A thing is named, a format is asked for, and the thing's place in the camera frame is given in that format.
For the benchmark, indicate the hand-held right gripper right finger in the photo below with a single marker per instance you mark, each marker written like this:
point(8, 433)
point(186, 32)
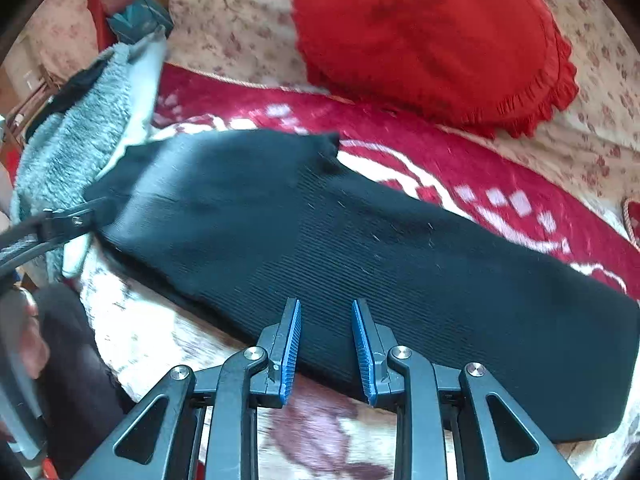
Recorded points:
point(363, 360)

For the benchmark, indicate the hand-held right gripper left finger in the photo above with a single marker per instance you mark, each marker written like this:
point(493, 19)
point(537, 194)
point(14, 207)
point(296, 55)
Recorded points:
point(291, 360)

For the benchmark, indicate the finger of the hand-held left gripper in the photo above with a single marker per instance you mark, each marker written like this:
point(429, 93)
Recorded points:
point(70, 222)

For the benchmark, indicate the black knit pants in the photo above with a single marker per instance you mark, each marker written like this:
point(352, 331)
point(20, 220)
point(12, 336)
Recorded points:
point(300, 235)

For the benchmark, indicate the person's left hand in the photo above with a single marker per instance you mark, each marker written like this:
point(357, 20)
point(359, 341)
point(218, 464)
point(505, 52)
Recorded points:
point(36, 345)

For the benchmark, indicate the person's leg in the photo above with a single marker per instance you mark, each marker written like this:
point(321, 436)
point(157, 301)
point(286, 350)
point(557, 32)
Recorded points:
point(75, 360)

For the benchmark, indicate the grey fluffy blanket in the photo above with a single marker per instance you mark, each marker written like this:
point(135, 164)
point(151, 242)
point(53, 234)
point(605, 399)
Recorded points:
point(75, 150)

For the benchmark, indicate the wooden furniture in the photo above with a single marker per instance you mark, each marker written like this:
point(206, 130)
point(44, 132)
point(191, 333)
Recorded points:
point(30, 100)

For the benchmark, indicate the dark cloth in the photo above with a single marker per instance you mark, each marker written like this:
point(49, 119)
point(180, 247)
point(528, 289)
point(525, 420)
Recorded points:
point(75, 91)

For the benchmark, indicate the cream maroon patterned blanket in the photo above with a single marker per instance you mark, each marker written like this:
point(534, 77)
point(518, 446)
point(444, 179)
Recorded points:
point(150, 335)

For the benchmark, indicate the teal cloth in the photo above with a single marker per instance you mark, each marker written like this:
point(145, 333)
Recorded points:
point(140, 17)

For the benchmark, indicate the red white patterned blanket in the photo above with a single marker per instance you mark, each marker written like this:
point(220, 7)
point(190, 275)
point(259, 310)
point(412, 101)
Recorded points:
point(415, 132)

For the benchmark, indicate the cream floral bedsheet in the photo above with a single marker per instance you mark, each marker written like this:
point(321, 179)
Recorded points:
point(235, 25)

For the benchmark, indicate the red round frilled pillow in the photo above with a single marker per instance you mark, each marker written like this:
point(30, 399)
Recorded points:
point(425, 35)

